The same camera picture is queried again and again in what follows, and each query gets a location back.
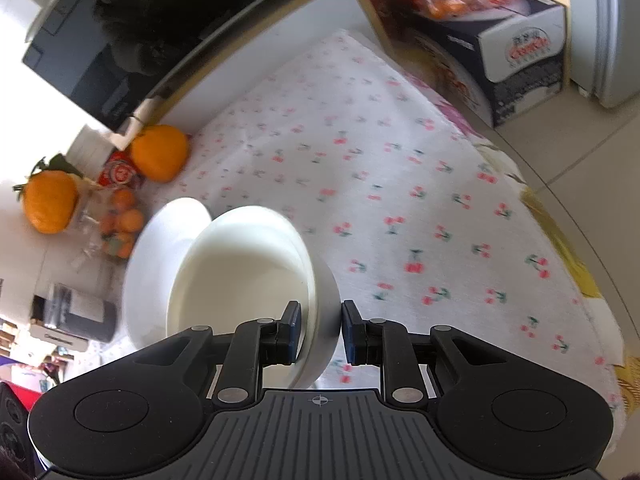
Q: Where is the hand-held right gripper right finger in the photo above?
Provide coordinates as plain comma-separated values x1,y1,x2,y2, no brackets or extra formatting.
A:
342,300,505,405

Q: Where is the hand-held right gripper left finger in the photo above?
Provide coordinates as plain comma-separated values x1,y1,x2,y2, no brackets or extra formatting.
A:
132,300,302,407

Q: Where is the white bowl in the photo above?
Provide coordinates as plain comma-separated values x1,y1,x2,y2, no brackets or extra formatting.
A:
165,206,340,391

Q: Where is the white swirl plate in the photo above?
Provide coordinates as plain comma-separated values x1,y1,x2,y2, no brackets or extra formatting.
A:
122,197,216,356

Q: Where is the clear jar with dark contents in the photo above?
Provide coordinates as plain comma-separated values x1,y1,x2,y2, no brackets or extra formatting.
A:
42,282,118,343

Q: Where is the cherry print tablecloth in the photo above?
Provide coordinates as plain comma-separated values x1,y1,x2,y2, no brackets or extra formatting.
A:
87,27,626,411

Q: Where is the white air fryer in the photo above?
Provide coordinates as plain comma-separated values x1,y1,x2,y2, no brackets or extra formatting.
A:
0,175,96,356

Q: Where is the pile of small oranges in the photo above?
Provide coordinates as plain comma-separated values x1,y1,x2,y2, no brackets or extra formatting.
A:
100,187,146,261

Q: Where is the glass jar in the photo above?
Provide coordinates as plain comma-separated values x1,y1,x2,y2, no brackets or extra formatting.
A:
70,182,146,271

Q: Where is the large orange with leaves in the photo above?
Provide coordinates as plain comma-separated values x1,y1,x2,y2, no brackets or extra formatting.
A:
15,155,86,234

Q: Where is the floral table cover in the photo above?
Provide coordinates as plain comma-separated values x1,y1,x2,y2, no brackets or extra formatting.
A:
465,130,640,411

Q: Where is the red label cup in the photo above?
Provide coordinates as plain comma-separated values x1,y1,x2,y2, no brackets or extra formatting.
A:
97,152,146,188

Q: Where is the stack of white paper cups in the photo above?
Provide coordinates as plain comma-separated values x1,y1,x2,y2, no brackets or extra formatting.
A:
65,127,116,171

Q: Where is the dark cardboard carton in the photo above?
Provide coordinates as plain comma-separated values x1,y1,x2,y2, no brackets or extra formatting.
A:
385,0,571,128

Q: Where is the black microwave oven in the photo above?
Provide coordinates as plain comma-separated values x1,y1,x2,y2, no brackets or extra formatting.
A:
22,0,361,133

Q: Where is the grey refrigerator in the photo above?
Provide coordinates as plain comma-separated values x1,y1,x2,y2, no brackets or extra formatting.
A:
570,0,640,108

